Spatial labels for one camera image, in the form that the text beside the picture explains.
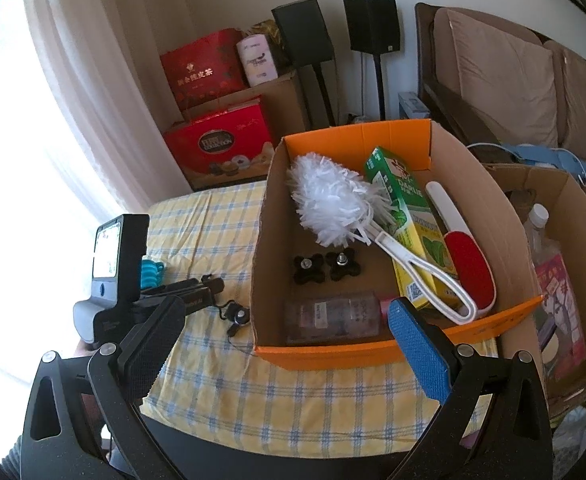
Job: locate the green and yellow carton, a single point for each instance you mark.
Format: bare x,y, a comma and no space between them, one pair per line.
413,210

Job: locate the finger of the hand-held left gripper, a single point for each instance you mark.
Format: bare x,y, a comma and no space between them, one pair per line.
193,290

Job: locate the black speaker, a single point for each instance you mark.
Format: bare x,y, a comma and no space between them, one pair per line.
370,25
303,30

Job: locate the red gift box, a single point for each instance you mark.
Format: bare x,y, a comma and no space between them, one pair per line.
213,150
198,72

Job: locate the clear plastic bottle white cap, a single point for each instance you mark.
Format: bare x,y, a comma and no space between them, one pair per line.
540,230

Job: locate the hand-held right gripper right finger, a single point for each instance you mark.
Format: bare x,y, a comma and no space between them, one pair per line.
418,345

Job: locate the white lint brush red pad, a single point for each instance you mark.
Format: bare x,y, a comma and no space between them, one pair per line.
465,260

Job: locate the white tissue roll pack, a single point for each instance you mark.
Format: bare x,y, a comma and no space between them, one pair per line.
258,60

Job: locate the white curtain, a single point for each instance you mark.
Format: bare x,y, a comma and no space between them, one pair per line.
73,85

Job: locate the large brown cardboard box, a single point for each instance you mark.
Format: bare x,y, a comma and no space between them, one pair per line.
583,220

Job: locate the black star knob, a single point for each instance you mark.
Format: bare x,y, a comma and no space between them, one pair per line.
340,266
307,269

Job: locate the white fluffy duster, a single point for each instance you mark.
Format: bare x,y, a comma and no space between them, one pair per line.
333,200

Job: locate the orange cardboard box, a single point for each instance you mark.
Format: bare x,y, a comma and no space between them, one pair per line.
323,355

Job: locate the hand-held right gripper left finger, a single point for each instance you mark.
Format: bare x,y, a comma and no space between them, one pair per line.
153,345

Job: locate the clear pink liquid bottle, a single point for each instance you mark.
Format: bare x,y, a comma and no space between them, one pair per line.
333,317

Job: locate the blue and white box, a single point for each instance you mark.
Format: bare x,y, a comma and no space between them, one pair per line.
413,105

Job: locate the black speaker stand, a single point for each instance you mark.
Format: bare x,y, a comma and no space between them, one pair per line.
320,95
380,85

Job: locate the yellow checked tablecloth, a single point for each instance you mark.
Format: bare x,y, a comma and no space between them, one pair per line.
213,225

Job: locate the red gift box upper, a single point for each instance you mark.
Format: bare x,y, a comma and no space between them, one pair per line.
198,72

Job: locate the beige cushioned sofa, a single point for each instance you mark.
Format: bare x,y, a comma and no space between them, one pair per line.
503,75

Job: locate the pink printed packet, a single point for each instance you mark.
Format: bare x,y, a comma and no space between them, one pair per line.
563,310

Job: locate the light blue plastic item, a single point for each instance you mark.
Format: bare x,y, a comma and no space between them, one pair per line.
533,152

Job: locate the blue collapsible funnel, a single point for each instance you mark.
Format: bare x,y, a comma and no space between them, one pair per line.
150,272

